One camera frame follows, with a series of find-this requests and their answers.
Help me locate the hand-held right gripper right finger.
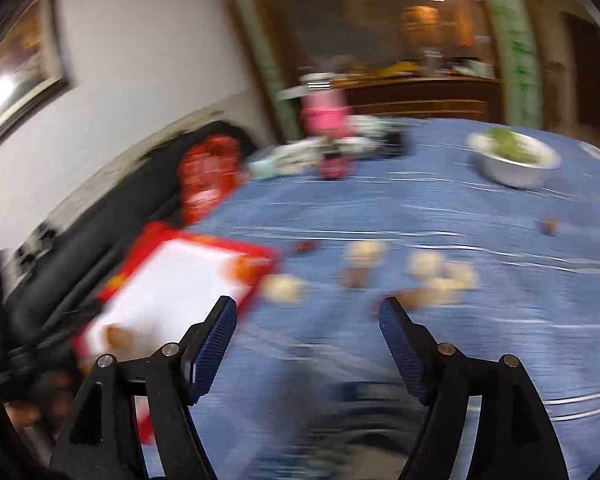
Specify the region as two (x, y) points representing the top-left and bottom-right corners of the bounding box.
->
(378, 296), (571, 480)

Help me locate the dark red jar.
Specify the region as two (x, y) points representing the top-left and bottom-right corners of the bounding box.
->
(320, 152), (353, 180)

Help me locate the red tray with white inside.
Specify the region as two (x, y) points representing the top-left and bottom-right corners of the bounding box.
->
(72, 221), (282, 446)

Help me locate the green leafy vegetable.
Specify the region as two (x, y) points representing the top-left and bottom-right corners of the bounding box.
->
(487, 127), (543, 163)

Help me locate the small orange fruit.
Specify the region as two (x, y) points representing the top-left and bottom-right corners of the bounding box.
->
(102, 324), (136, 351)

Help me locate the mint and white cloth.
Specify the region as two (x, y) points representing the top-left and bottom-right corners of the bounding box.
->
(247, 137), (331, 178)

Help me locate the red plastic bag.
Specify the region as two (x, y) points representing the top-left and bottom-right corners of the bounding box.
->
(177, 135), (243, 223)

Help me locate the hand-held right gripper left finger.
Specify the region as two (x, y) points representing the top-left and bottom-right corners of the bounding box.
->
(47, 295), (238, 480)

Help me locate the bamboo painted panel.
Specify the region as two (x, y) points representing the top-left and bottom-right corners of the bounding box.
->
(470, 0), (543, 128)

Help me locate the white crumpled plastic bag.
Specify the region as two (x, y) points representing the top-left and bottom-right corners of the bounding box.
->
(347, 116), (388, 153)

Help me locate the black jar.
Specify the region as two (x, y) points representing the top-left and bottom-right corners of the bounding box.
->
(380, 130), (411, 158)

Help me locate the beige fruit piece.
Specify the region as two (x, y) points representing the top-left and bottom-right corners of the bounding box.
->
(407, 250), (446, 278)
(397, 285), (461, 311)
(440, 264), (478, 291)

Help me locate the orange mandarin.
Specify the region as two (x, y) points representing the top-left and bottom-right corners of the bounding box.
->
(225, 257), (261, 286)

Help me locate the brown wooden door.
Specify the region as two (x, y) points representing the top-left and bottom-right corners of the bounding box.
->
(562, 10), (600, 136)

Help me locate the framed wall picture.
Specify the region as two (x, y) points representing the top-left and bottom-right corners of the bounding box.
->
(0, 0), (73, 161)

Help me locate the blue checked tablecloth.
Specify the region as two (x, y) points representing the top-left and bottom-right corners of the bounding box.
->
(140, 116), (600, 480)

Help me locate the black leather sofa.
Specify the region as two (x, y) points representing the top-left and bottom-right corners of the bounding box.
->
(0, 120), (256, 376)

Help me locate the white bowl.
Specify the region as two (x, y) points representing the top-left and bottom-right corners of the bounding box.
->
(467, 127), (563, 190)

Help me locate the bottle with pink knit sleeve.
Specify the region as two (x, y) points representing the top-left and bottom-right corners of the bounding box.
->
(300, 74), (353, 138)

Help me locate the wooden sideboard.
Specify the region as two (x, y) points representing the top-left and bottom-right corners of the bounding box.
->
(330, 75), (503, 123)

